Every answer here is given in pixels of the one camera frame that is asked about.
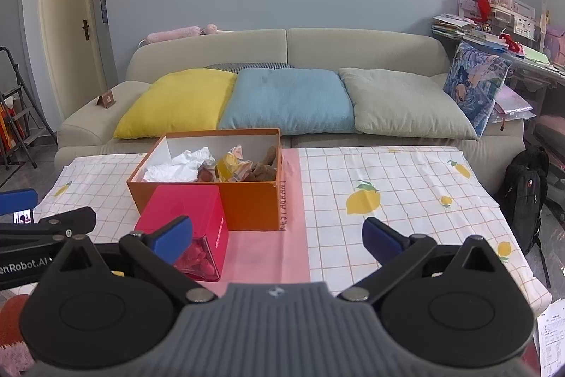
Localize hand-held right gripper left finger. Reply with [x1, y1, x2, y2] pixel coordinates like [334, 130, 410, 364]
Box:
[44, 215, 218, 302]

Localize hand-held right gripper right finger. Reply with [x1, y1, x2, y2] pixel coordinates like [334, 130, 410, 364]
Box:
[338, 217, 517, 302]

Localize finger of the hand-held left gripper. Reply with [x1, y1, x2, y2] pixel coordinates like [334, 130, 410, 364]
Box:
[0, 188, 38, 216]
[0, 207, 97, 247]

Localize white plastic wrapper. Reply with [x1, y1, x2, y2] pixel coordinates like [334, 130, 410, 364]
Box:
[143, 147, 217, 182]

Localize orange cardboard box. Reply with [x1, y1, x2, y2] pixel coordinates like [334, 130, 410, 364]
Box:
[126, 128, 282, 232]

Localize yellow snack packet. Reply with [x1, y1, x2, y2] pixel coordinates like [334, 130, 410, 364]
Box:
[215, 145, 252, 183]

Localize brown plush toy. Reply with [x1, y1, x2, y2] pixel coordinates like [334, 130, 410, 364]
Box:
[196, 146, 279, 183]

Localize red lidded clear box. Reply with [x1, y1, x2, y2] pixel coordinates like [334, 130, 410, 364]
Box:
[135, 184, 229, 283]

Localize red cloth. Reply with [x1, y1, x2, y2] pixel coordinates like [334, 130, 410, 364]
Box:
[0, 295, 31, 349]

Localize orange board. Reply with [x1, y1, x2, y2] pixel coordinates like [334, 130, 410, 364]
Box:
[0, 105, 20, 159]

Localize pink table sheet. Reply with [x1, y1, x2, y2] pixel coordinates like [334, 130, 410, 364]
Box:
[201, 147, 312, 298]

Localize pink fluffy cloth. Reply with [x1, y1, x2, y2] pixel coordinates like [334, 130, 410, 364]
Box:
[0, 342, 38, 377]

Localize black step ladder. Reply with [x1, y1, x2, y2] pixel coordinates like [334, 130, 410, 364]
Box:
[0, 47, 58, 170]

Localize grey-green pillow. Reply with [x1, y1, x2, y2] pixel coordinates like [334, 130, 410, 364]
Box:
[338, 68, 480, 140]

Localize yellow pillow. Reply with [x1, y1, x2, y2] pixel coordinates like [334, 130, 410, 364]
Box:
[113, 68, 239, 140]

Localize black backpack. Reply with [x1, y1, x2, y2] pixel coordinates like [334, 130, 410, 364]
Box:
[496, 146, 550, 256]

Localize cream door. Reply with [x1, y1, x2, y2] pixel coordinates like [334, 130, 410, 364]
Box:
[37, 0, 118, 130]

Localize blue pillow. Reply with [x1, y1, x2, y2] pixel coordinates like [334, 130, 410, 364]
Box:
[218, 68, 357, 136]

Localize printed figure pillow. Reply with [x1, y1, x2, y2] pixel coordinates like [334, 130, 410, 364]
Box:
[442, 41, 513, 138]

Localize grey striped cushion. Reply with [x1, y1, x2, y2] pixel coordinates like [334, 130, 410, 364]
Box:
[204, 62, 290, 73]

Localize pink plastic folders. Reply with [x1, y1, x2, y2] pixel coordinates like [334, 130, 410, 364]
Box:
[490, 88, 535, 124]

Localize beige sofa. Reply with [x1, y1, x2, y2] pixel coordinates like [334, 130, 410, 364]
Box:
[55, 28, 526, 201]

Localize printed paper sheets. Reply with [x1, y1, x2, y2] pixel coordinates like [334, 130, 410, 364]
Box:
[536, 300, 565, 375]

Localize pink bolster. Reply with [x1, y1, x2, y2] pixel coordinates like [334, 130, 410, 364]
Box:
[145, 24, 218, 44]

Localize pink chair seat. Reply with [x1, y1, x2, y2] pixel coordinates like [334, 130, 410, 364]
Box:
[536, 114, 565, 139]

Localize stack of books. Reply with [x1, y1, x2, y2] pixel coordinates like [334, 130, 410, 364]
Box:
[432, 12, 475, 40]

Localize grey study desk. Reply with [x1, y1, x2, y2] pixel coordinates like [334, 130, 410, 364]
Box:
[459, 37, 565, 223]

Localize white desk shelf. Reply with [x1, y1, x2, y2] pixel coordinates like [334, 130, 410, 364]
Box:
[459, 0, 541, 40]

